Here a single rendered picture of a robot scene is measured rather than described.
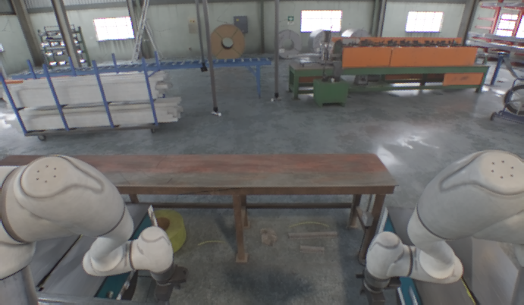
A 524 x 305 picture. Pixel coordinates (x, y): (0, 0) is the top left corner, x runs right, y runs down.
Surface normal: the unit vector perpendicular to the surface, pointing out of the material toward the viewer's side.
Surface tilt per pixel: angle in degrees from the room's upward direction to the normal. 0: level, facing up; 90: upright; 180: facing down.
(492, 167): 31
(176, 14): 90
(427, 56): 90
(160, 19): 90
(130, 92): 90
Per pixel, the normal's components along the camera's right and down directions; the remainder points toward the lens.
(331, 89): 0.09, 0.48
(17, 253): 0.97, 0.24
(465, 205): -0.86, 0.35
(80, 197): 0.90, 0.22
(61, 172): 0.20, -0.52
